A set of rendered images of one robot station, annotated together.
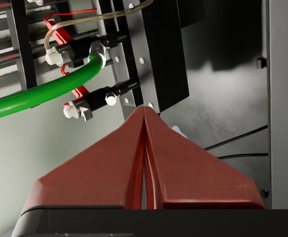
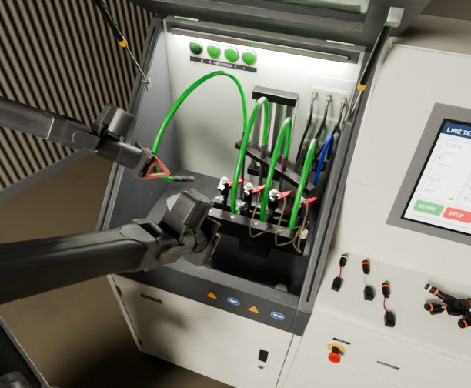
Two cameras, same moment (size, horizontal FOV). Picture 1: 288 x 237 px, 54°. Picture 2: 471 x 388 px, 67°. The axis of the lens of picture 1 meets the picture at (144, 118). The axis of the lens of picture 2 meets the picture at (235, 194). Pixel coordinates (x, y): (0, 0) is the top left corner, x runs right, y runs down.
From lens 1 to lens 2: 0.72 m
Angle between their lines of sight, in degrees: 14
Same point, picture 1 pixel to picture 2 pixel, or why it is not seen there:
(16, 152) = (215, 115)
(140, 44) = (238, 219)
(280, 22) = (222, 275)
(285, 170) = not seen: hidden behind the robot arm
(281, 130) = (181, 263)
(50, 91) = (232, 204)
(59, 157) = (199, 131)
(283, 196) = not seen: hidden behind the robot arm
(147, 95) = (215, 211)
